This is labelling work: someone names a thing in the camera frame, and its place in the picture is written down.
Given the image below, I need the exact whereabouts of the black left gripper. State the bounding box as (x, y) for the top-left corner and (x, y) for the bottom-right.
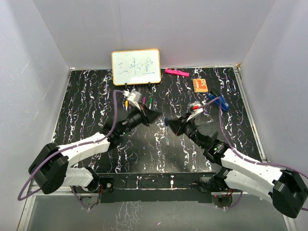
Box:
(120, 102), (162, 136)

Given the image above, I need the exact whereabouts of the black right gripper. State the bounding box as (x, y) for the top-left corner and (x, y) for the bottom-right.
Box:
(166, 112), (205, 149)

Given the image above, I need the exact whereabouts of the white pen blue tip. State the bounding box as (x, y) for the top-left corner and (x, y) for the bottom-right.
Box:
(165, 125), (169, 146)

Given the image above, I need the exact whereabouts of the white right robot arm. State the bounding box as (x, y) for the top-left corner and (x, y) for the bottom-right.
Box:
(165, 116), (308, 218)

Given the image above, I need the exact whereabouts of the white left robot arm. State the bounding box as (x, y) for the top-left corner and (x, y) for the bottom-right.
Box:
(28, 105), (161, 194)

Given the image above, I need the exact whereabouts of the orange spiral notebook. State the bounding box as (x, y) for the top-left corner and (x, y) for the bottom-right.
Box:
(192, 78), (208, 93)

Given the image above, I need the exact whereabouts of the pink plastic clip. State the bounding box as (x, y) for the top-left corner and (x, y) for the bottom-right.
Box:
(165, 68), (190, 77)

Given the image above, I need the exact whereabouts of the blue stapler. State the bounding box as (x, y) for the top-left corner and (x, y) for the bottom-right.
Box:
(208, 89), (229, 112)

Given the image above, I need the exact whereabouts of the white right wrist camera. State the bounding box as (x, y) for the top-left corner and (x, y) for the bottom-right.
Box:
(188, 101), (204, 115)

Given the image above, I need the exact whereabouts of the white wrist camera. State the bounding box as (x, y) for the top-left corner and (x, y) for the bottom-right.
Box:
(188, 101), (204, 115)
(123, 90), (141, 104)

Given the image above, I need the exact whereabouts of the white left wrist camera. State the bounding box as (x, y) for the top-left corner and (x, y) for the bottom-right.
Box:
(123, 90), (141, 104)

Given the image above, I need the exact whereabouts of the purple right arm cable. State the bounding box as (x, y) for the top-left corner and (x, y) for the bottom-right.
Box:
(202, 96), (308, 209)

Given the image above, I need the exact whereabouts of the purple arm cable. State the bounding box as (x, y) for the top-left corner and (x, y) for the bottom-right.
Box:
(202, 96), (308, 209)
(18, 90), (126, 210)

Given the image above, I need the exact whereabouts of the white board with yellow frame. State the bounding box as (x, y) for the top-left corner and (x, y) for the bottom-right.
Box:
(111, 49), (162, 86)

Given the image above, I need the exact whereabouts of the black front mounting rail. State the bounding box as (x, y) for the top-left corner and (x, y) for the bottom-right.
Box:
(99, 172), (214, 203)

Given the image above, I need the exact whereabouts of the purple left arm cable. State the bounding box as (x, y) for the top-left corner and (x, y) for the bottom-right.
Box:
(18, 90), (126, 210)

